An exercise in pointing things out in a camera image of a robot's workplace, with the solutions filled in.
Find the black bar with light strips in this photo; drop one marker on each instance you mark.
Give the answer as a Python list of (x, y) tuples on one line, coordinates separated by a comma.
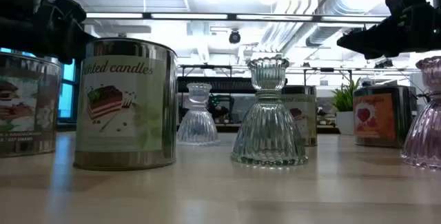
[(113, 15)]

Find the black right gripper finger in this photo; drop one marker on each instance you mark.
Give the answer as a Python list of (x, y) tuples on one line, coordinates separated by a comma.
[(375, 36), (379, 53)]

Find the pink glass candlestick holder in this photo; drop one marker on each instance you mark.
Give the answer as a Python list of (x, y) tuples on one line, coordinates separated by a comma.
[(425, 134)]

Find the silver candle tin red label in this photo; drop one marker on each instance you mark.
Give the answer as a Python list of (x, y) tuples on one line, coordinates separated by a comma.
[(379, 117)]

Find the clear glass candlestick holder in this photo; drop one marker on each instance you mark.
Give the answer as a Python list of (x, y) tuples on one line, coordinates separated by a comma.
[(198, 127)]

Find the silver candle tin cake label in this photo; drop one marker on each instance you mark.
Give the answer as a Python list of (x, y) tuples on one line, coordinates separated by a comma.
[(124, 113), (306, 113)]

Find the green plant in white pot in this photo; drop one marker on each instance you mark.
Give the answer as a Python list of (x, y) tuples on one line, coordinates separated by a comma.
[(342, 100)]

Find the black background metal frame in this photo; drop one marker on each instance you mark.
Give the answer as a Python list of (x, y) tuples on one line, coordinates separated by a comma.
[(206, 66)]

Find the green-tinted glass candlestick holder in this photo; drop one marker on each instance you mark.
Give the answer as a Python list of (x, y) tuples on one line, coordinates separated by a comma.
[(268, 131)]

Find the silver candle tin brown label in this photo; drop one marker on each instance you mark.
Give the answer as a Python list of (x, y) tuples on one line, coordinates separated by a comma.
[(27, 113)]

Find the black dome camera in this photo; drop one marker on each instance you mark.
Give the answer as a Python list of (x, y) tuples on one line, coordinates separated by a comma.
[(234, 37)]

